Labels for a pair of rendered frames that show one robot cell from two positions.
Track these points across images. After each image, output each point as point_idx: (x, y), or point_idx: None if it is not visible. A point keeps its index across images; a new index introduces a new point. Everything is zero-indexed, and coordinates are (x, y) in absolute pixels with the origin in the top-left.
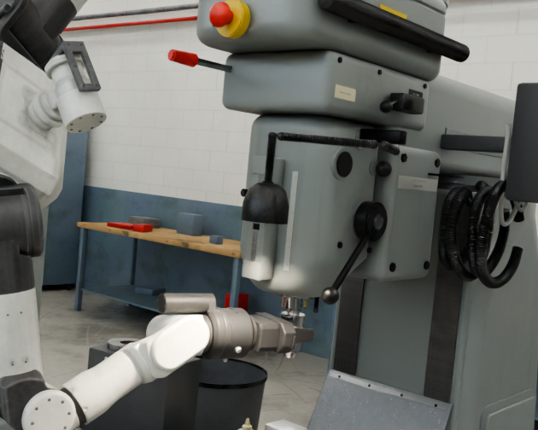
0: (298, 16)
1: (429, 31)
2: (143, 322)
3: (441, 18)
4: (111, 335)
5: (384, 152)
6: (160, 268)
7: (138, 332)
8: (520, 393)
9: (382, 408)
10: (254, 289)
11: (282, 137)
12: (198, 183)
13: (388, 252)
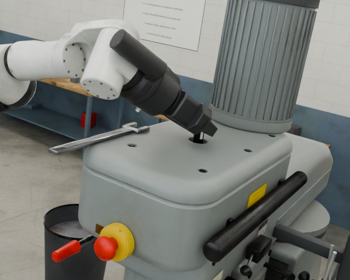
0: (183, 260)
1: (284, 195)
2: (26, 126)
3: (289, 158)
4: (5, 141)
5: (235, 273)
6: (36, 88)
7: (23, 136)
8: None
9: None
10: (100, 108)
11: None
12: (61, 33)
13: None
